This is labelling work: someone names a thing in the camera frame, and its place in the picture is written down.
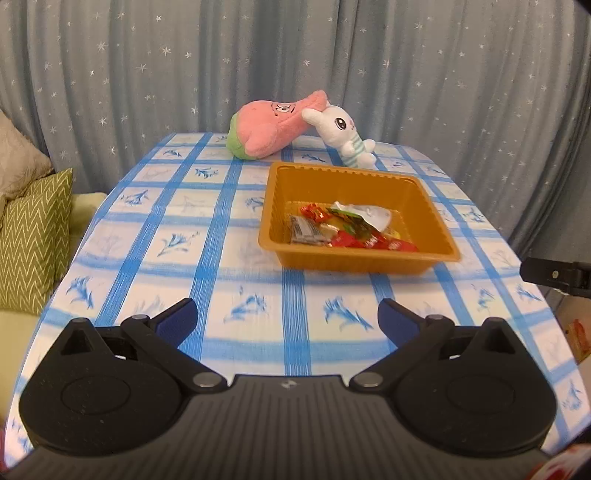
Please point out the clear packet of dark snack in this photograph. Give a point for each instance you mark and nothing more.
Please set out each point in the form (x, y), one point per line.
(304, 230)

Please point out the pink plush toy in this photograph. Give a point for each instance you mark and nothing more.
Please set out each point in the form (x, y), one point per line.
(268, 129)

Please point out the golden plastic tray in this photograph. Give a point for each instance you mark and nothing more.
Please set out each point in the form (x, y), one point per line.
(351, 265)

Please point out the beige cushion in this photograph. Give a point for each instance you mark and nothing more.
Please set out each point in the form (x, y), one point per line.
(18, 157)

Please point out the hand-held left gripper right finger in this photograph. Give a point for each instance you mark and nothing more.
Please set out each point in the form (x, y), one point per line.
(397, 321)

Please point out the green zigzag cushion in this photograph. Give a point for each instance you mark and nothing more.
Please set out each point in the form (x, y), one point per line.
(32, 240)

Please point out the blue checked tablecloth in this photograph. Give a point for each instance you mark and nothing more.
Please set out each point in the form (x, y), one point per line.
(161, 207)

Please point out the red white patterned clothing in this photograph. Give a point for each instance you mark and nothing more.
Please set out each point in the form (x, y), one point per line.
(563, 468)

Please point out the silver snack packet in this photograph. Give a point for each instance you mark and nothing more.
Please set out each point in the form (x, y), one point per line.
(374, 216)

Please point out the white rabbit plush toy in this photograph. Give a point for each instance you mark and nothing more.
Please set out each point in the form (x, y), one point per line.
(337, 124)

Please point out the red gold candy wrapper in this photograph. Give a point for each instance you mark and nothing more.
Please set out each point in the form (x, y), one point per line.
(313, 211)

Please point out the grey-blue star curtain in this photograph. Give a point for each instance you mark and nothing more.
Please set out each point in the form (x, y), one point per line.
(138, 55)

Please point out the colourful box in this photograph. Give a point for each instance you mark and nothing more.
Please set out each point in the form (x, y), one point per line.
(577, 337)

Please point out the large red snack packet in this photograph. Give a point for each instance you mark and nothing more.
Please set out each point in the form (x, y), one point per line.
(401, 245)

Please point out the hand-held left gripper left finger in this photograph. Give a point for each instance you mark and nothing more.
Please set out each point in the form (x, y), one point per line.
(178, 321)

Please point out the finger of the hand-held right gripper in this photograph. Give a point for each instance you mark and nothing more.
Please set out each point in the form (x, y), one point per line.
(554, 274)

